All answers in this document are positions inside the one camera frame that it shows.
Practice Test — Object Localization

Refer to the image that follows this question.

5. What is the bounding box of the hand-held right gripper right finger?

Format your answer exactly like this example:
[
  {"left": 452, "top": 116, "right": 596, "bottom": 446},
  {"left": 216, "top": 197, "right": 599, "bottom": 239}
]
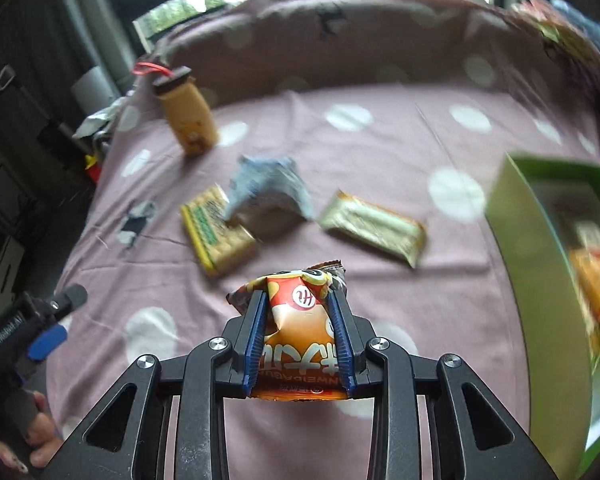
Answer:
[{"left": 326, "top": 290, "right": 558, "bottom": 480}]

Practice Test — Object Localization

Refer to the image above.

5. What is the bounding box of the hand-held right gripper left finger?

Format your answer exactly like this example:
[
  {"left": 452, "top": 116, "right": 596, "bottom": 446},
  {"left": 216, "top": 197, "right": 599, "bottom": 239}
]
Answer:
[{"left": 40, "top": 290, "right": 270, "bottom": 480}]

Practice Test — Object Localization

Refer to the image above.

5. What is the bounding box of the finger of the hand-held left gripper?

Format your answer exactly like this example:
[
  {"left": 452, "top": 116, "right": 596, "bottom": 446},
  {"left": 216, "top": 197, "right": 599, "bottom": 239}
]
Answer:
[
  {"left": 26, "top": 324, "right": 69, "bottom": 362},
  {"left": 50, "top": 284, "right": 89, "bottom": 318}
]

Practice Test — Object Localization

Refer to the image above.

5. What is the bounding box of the orange snack packet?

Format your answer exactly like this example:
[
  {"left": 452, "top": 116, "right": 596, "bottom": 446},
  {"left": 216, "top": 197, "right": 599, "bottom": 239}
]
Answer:
[{"left": 226, "top": 260, "right": 351, "bottom": 402}]

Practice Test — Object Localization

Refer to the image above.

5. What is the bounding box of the green cardboard box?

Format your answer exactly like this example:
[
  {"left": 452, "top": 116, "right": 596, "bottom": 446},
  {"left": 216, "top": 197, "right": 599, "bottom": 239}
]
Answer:
[{"left": 484, "top": 152, "right": 600, "bottom": 478}]

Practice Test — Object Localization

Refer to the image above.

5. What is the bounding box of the yellow cake packet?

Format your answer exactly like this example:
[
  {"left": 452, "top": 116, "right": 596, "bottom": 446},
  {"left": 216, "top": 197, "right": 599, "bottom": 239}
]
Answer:
[{"left": 567, "top": 247, "right": 600, "bottom": 323}]

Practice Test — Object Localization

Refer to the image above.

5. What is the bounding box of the person's left hand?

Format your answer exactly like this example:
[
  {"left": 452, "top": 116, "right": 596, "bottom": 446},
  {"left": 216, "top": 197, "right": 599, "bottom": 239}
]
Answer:
[{"left": 0, "top": 390, "right": 63, "bottom": 473}]

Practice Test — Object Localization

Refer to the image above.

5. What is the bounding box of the green and white cracker packet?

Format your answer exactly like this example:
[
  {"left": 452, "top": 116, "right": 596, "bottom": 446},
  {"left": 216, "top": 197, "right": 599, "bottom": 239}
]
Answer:
[{"left": 180, "top": 184, "right": 258, "bottom": 277}]

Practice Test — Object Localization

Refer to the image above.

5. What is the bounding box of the small gold bar packet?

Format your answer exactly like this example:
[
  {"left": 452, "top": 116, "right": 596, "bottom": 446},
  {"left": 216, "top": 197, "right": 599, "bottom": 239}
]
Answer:
[{"left": 317, "top": 189, "right": 427, "bottom": 270}]

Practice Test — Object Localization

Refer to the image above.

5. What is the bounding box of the dark furniture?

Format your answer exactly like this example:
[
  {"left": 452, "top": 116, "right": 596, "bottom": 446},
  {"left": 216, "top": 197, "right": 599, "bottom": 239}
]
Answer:
[{"left": 0, "top": 0, "right": 106, "bottom": 341}]

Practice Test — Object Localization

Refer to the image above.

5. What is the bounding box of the red and yellow item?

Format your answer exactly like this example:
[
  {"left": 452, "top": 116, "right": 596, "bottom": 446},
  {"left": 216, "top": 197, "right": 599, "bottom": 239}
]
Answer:
[{"left": 84, "top": 152, "right": 103, "bottom": 183}]

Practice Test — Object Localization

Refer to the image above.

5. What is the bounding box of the grey-blue snack packet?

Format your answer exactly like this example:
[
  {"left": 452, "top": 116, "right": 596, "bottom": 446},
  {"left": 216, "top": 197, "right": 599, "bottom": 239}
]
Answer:
[{"left": 222, "top": 154, "right": 315, "bottom": 226}]

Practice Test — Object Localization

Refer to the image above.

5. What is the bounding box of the white crumpled cloth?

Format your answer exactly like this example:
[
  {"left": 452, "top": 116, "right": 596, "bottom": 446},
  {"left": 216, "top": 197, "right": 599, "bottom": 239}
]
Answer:
[{"left": 72, "top": 92, "right": 131, "bottom": 141}]

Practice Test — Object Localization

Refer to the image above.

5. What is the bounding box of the pink polka dot blanket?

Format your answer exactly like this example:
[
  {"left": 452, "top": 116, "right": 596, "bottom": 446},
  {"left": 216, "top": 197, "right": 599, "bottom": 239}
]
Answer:
[{"left": 47, "top": 0, "right": 600, "bottom": 480}]

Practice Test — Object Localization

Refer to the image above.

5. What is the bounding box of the white cylinder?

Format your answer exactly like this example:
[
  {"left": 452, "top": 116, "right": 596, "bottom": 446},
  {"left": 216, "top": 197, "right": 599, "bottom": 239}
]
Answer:
[{"left": 71, "top": 66, "right": 120, "bottom": 111}]

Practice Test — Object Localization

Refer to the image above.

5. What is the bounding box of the yellow bear bottle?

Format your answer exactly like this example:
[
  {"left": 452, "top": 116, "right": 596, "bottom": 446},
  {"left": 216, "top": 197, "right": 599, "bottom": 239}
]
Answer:
[{"left": 135, "top": 61, "right": 220, "bottom": 157}]

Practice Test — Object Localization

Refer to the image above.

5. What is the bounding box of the patterned folded cloth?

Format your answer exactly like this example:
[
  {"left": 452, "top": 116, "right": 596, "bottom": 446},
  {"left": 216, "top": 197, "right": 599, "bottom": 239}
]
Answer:
[{"left": 512, "top": 0, "right": 600, "bottom": 78}]

